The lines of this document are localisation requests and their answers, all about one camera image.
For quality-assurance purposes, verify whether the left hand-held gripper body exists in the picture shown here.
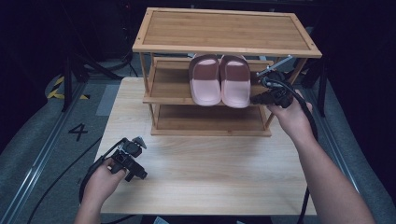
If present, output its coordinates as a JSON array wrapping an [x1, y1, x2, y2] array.
[[109, 135, 148, 175]]

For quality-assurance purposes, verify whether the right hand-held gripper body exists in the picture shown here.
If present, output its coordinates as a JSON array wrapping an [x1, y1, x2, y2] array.
[[256, 55, 295, 109]]

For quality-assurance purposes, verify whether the pink slipper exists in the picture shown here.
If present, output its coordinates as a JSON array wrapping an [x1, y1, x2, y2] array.
[[219, 54, 252, 109], [188, 54, 222, 107]]

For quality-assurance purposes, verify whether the three-tier wooden shoe rack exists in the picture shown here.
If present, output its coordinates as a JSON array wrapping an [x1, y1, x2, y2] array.
[[132, 7, 323, 138]]

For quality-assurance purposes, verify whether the person's left hand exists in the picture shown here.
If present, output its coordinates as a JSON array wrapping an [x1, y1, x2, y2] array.
[[81, 158, 127, 204]]

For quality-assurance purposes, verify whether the person's right hand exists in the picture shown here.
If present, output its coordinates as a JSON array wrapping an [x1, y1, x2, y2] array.
[[266, 90, 316, 143]]

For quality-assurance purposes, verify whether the black tripod stand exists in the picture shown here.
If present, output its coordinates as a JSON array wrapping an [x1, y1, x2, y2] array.
[[60, 50, 123, 113]]

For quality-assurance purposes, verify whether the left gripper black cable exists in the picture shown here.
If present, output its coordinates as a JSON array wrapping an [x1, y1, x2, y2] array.
[[78, 137, 129, 204]]

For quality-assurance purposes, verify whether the black floor cable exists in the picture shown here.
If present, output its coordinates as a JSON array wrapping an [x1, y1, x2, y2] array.
[[27, 136, 104, 224]]

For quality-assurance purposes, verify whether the metal floor rail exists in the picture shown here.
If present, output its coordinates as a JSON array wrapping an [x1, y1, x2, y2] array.
[[0, 82, 87, 224]]

